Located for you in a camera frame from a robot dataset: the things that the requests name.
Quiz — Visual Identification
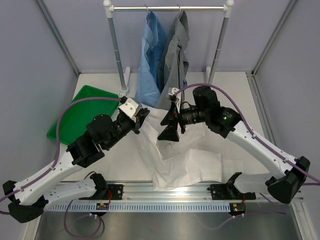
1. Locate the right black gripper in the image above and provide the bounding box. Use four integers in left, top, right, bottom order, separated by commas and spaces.
158, 101, 209, 143

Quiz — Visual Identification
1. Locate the white shirt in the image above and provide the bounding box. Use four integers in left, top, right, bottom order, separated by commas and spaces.
136, 107, 244, 191

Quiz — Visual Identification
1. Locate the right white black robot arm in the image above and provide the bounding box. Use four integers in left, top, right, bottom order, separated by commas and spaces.
157, 83, 310, 204

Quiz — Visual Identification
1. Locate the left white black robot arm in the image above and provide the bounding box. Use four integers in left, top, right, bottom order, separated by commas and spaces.
2, 103, 150, 223

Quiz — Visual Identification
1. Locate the grey shirt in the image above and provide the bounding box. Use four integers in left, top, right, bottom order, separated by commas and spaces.
155, 11, 190, 110

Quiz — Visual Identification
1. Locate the light blue shirt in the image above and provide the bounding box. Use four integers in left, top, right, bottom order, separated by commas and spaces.
135, 12, 169, 108

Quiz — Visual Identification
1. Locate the white metal clothes rack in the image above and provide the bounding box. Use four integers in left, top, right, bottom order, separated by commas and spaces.
103, 0, 235, 97

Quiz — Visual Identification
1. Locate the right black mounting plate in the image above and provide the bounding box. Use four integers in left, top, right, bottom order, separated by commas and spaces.
207, 184, 256, 200

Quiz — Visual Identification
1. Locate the black mounting plate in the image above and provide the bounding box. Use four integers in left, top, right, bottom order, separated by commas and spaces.
207, 184, 256, 200
100, 183, 124, 201

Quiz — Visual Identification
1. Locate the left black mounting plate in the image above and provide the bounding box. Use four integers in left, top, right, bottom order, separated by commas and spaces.
100, 183, 124, 201

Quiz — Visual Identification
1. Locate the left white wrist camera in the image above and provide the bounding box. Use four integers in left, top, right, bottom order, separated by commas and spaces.
118, 96, 142, 123

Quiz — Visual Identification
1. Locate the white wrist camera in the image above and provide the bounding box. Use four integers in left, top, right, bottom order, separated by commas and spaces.
118, 96, 142, 123
168, 87, 182, 112

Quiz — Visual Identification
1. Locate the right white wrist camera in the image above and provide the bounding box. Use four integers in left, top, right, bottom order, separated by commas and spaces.
168, 87, 182, 112

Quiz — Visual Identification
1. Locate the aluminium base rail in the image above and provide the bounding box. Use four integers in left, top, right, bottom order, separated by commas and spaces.
44, 181, 305, 203

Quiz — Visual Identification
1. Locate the white slotted cable duct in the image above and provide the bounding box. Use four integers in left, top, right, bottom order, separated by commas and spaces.
48, 202, 231, 213

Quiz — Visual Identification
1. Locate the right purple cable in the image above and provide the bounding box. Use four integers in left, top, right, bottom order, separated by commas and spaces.
173, 83, 320, 187

